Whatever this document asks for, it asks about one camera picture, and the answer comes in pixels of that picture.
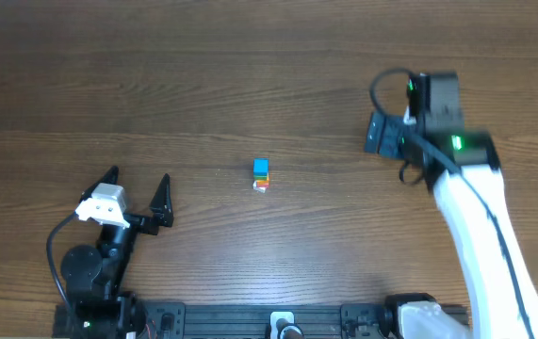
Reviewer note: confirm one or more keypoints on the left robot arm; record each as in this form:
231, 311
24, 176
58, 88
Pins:
82, 268

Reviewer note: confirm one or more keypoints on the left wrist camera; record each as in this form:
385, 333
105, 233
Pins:
103, 205

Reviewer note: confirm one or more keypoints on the orange cube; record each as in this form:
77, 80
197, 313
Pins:
262, 179

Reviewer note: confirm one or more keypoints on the white cube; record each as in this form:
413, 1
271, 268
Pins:
258, 189

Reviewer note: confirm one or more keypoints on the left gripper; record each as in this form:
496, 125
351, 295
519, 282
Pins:
145, 225

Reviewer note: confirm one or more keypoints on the mounting rail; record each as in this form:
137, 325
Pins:
231, 322

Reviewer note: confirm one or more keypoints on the blue cube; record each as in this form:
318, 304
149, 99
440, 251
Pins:
261, 166

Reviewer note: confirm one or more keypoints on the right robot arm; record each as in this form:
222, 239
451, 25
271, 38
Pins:
480, 235

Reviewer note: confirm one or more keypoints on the pink cube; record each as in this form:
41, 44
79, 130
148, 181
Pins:
263, 184

